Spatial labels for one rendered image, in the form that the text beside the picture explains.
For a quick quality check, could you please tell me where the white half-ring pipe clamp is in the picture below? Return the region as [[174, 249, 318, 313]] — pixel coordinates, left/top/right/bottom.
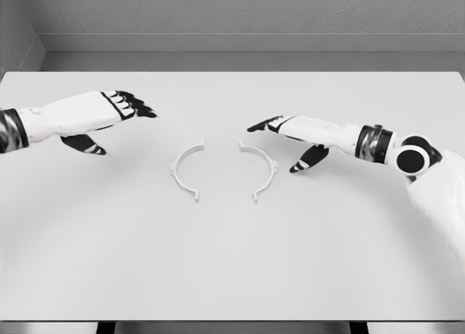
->
[[238, 139, 279, 205], [169, 137, 206, 204]]

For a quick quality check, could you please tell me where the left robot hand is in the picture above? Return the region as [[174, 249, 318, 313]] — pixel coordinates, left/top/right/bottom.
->
[[57, 89, 161, 156]]

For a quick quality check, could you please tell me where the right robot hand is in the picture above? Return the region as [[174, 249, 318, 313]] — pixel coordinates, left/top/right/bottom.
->
[[246, 114, 337, 174]]

